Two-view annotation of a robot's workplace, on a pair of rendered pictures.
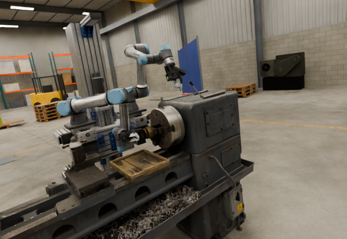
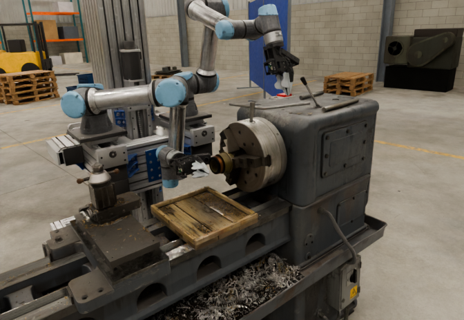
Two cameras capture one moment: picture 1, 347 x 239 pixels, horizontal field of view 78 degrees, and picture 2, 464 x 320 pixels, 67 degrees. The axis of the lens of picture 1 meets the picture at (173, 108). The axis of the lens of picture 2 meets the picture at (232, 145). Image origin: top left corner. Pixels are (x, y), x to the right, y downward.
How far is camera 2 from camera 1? 25 cm
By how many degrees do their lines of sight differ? 8
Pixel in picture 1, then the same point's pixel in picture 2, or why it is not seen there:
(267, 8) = not seen: outside the picture
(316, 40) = not seen: outside the picture
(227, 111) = (359, 135)
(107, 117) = (142, 123)
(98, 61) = (134, 20)
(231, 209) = (341, 295)
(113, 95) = (166, 90)
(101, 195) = (148, 274)
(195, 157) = (299, 211)
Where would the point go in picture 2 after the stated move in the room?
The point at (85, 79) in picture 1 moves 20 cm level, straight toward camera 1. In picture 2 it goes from (109, 52) to (112, 53)
